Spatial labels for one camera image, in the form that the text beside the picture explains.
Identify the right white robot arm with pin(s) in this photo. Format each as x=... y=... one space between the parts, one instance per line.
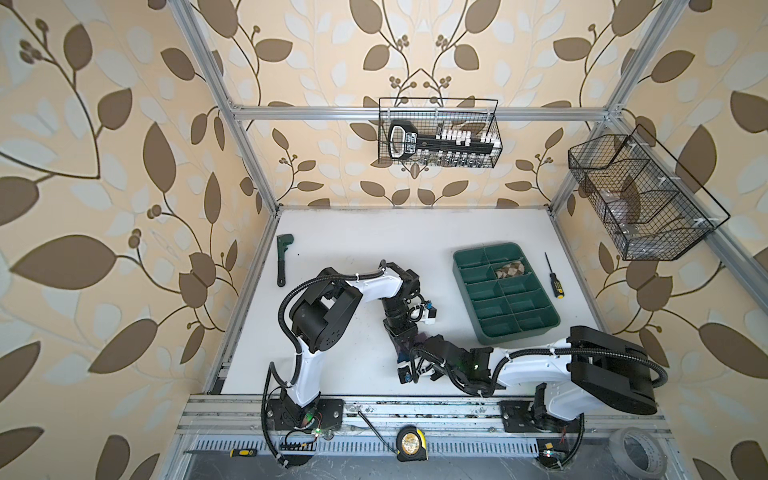
x=585 y=371

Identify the right wire basket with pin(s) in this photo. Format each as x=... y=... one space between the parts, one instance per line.
x=652 y=205

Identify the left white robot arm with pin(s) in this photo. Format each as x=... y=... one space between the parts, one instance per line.
x=314 y=316

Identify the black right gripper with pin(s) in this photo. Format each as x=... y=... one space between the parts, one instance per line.
x=419 y=349

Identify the wire basket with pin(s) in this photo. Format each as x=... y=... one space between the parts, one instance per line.
x=473 y=114
x=652 y=205

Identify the yellow black screwdriver on table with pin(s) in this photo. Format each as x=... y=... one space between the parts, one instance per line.
x=556 y=285

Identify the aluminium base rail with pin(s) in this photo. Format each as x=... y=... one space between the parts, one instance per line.
x=363 y=426

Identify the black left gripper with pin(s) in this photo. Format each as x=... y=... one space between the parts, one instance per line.
x=407 y=334

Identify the green plastic organizer tray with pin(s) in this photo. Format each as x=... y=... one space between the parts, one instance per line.
x=502 y=310

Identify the small yellow black screwdriver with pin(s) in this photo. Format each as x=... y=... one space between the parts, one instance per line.
x=243 y=453

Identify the back wire basket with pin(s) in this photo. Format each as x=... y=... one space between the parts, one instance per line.
x=473 y=114

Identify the yellow black tape measure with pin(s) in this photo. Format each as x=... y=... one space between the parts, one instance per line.
x=411 y=445

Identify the beige argyle sock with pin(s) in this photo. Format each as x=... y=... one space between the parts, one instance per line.
x=510 y=270

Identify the purple sock yellow cuff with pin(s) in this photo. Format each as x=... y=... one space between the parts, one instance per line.
x=403 y=344

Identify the black socket set holder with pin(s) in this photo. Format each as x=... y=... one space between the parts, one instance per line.
x=404 y=141

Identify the green pipe wrench black handle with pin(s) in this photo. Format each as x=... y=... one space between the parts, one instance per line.
x=283 y=242

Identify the clear tape roll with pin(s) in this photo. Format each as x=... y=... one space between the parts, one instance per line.
x=637 y=453

